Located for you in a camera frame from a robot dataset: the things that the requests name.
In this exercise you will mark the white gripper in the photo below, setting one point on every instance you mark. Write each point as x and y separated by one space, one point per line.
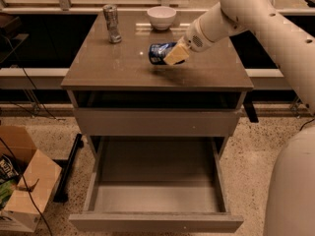
194 39

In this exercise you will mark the blue pepsi can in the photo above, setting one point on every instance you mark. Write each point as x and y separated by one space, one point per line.
158 51

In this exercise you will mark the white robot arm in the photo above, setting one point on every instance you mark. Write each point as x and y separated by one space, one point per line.
290 209

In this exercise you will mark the crushed silver can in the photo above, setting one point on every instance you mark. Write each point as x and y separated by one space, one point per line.
111 17

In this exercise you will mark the closed grey top drawer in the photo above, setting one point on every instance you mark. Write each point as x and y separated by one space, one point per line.
101 122

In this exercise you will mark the open grey middle drawer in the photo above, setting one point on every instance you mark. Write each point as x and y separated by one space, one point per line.
147 184

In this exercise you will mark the white ceramic bowl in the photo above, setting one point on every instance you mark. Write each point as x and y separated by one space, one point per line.
161 17

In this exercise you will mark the grey cabinet with glossy top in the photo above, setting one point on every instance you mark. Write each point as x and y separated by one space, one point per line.
121 77

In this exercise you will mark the black bar on floor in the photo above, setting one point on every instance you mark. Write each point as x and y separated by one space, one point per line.
61 195

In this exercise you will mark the snack bag in box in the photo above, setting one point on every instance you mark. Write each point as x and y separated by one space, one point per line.
7 169

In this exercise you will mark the green bag in box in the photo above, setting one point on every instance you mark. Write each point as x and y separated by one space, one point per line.
6 190

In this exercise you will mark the cardboard box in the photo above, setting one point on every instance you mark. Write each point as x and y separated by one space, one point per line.
31 195

